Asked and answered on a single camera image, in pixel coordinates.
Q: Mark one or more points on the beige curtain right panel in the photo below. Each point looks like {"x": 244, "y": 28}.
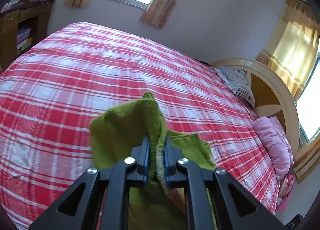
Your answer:
{"x": 158, "y": 12}

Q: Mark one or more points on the pink folded blanket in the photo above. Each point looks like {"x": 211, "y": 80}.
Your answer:
{"x": 273, "y": 137}

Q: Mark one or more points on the green knitted sweater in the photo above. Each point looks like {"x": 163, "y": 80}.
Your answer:
{"x": 113, "y": 136}

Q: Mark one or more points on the striped grey pillow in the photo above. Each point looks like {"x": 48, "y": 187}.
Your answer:
{"x": 236, "y": 81}

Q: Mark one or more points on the brown wooden desk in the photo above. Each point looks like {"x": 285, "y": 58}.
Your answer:
{"x": 23, "y": 26}

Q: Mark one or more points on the yellow curtain by headboard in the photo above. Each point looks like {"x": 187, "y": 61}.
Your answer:
{"x": 291, "y": 51}

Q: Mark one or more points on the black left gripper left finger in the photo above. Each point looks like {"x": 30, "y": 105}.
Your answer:
{"x": 138, "y": 162}

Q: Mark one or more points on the red white plaid bedspread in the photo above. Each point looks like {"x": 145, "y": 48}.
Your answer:
{"x": 51, "y": 93}

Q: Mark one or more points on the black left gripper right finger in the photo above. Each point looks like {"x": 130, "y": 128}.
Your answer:
{"x": 173, "y": 178}

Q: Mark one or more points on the cream wooden headboard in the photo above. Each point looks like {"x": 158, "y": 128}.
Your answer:
{"x": 272, "y": 97}

